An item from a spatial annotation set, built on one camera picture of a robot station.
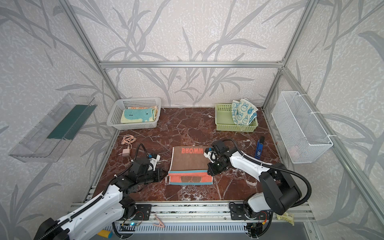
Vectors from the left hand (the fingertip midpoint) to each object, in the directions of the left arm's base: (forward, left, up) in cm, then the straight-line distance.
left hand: (169, 168), depth 82 cm
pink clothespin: (-25, +1, -4) cm, 25 cm away
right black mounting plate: (-19, -36, -5) cm, 41 cm away
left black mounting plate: (-20, +11, -5) cm, 23 cm away
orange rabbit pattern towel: (+48, +18, -1) cm, 51 cm away
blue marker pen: (+16, -55, -4) cm, 58 cm away
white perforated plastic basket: (+48, +47, 0) cm, 67 cm away
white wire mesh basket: (+3, -60, +29) cm, 66 cm away
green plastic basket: (+38, -34, -6) cm, 52 cm away
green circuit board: (-25, +16, -6) cm, 30 cm away
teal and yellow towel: (+40, +30, -2) cm, 50 cm away
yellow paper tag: (-21, -59, -3) cm, 63 cm away
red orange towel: (+4, -10, -6) cm, 12 cm away
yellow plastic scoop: (-29, +25, -2) cm, 38 cm away
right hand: (+2, -22, -3) cm, 22 cm away
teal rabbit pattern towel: (+43, -48, 0) cm, 65 cm away
